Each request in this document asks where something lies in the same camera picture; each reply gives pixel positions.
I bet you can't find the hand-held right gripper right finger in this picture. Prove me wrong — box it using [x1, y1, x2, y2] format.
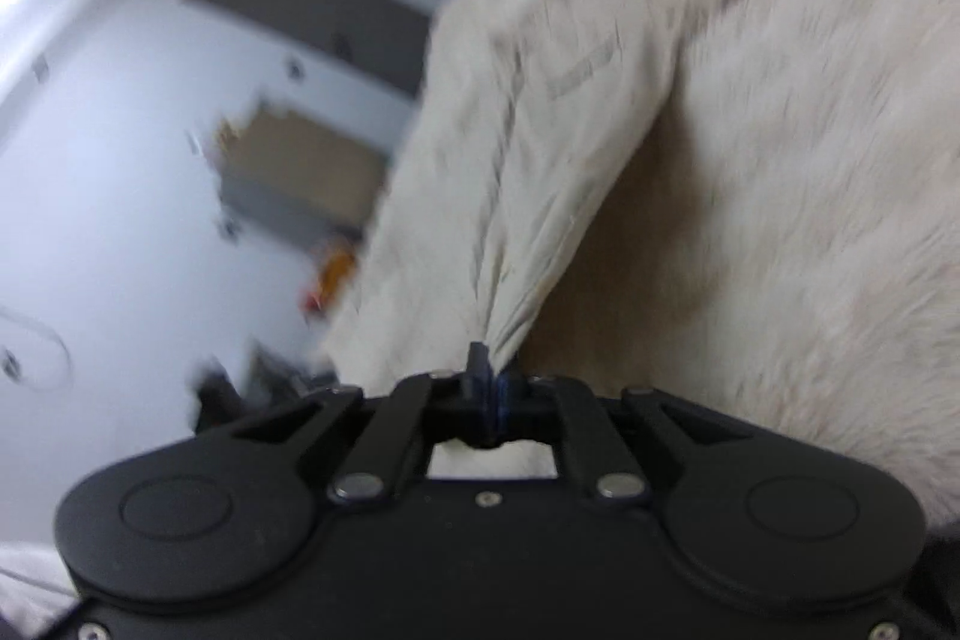
[491, 366, 755, 506]

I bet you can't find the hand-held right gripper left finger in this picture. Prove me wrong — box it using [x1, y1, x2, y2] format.
[229, 341, 494, 504]

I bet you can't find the beige printed pajama shirt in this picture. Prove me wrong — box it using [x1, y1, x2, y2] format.
[319, 0, 758, 483]

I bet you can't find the beige refrigerator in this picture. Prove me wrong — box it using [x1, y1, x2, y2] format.
[216, 98, 392, 247]

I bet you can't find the cream fluffy blanket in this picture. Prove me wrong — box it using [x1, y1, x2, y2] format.
[517, 0, 960, 536]

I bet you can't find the grey door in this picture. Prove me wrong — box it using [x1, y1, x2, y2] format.
[186, 0, 432, 95]

